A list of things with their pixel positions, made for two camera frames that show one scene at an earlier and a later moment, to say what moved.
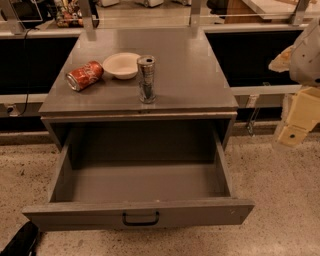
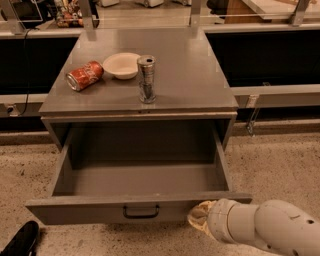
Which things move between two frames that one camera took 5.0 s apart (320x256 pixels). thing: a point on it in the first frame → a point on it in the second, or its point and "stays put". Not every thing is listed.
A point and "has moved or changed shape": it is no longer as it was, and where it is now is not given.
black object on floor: x=22 y=243 stays put
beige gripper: x=307 y=58 → x=217 y=218
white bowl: x=123 y=65 stays put
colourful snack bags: x=69 y=14 stays put
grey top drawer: x=136 y=177 has moved or changed shape
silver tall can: x=146 y=74 stays put
